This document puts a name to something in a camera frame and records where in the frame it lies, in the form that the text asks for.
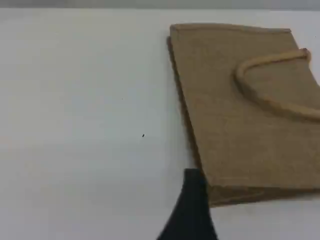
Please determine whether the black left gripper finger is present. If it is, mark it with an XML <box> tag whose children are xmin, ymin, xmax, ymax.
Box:
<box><xmin>156</xmin><ymin>168</ymin><xmax>219</xmax><ymax>240</ymax></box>

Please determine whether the brown jute tote bag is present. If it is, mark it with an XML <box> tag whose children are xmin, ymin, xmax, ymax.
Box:
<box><xmin>166</xmin><ymin>23</ymin><xmax>320</xmax><ymax>208</ymax></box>

